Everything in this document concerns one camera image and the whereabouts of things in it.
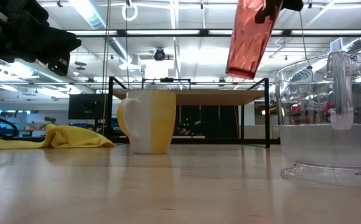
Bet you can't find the yellow and white mug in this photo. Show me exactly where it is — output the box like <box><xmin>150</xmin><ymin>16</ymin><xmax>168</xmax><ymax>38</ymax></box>
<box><xmin>116</xmin><ymin>89</ymin><xmax>177</xmax><ymax>155</ymax></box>

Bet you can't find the white hanging ring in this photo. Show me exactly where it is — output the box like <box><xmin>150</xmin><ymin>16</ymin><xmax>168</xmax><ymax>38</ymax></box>
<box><xmin>121</xmin><ymin>2</ymin><xmax>139</xmax><ymax>22</ymax></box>

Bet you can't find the black metal table frame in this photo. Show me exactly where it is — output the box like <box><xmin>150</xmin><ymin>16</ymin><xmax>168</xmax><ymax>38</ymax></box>
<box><xmin>67</xmin><ymin>29</ymin><xmax>361</xmax><ymax>146</ymax></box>

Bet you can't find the black monitor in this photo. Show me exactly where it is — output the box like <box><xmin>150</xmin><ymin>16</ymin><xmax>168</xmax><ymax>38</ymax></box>
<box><xmin>67</xmin><ymin>93</ymin><xmax>110</xmax><ymax>121</ymax></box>

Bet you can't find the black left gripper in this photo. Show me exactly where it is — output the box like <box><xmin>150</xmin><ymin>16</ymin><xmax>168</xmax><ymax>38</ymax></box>
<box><xmin>0</xmin><ymin>0</ymin><xmax>82</xmax><ymax>77</ymax></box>

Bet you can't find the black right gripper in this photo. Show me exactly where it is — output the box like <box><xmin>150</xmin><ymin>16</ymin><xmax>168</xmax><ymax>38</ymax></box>
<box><xmin>254</xmin><ymin>0</ymin><xmax>304</xmax><ymax>25</ymax></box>

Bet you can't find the orange translucent plastic tumbler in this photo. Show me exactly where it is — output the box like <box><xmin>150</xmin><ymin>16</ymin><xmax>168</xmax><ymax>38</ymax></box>
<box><xmin>225</xmin><ymin>0</ymin><xmax>284</xmax><ymax>80</ymax></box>

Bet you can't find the thin black hanging cable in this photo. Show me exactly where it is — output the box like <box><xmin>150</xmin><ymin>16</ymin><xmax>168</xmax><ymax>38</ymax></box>
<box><xmin>298</xmin><ymin>11</ymin><xmax>313</xmax><ymax>70</ymax></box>

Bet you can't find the yellow cable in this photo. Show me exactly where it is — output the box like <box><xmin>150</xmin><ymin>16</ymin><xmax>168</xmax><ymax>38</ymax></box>
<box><xmin>101</xmin><ymin>0</ymin><xmax>112</xmax><ymax>135</ymax></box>

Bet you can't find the black round overhead camera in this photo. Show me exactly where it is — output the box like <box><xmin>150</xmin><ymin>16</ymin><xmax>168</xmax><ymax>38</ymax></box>
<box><xmin>152</xmin><ymin>47</ymin><xmax>167</xmax><ymax>62</ymax></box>

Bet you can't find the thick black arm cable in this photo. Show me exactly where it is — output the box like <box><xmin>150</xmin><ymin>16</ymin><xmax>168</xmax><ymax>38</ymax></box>
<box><xmin>0</xmin><ymin>110</ymin><xmax>19</xmax><ymax>140</ymax></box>

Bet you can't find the yellow cloth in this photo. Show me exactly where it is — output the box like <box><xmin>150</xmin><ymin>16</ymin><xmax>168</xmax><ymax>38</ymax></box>
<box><xmin>0</xmin><ymin>123</ymin><xmax>116</xmax><ymax>150</ymax></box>

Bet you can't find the wooden shelf with black legs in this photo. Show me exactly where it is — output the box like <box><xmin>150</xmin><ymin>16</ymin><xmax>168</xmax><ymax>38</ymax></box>
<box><xmin>105</xmin><ymin>76</ymin><xmax>271</xmax><ymax>149</ymax></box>

